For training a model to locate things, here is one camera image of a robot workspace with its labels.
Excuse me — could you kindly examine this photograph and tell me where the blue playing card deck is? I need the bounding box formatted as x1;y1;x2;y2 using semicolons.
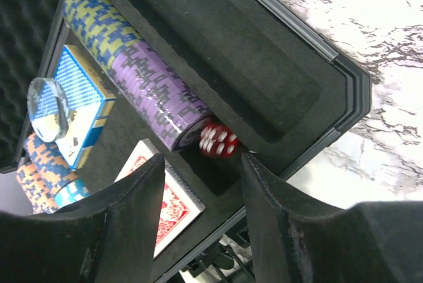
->
54;45;116;170

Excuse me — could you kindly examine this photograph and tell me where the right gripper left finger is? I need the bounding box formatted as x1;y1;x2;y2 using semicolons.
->
1;154;165;282

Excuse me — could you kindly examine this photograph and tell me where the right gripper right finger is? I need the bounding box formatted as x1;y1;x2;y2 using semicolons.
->
242;153;422;282

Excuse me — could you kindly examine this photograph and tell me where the red die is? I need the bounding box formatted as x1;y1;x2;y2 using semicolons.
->
199;123;239;158

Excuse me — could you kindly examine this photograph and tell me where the black foam-lined poker case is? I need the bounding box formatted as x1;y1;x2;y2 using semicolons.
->
1;0;371;282

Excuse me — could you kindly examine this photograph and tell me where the purple grey poker chip stack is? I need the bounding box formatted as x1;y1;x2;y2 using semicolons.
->
109;40;212;151

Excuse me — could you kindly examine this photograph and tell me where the light blue poker chip stack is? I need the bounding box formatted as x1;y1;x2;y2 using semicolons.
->
54;179;90;208

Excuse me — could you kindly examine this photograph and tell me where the red playing card deck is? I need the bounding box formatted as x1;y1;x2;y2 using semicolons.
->
115;138;206;256

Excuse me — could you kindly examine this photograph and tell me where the orange blue chip stack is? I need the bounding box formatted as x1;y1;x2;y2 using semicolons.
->
24;133;79;196

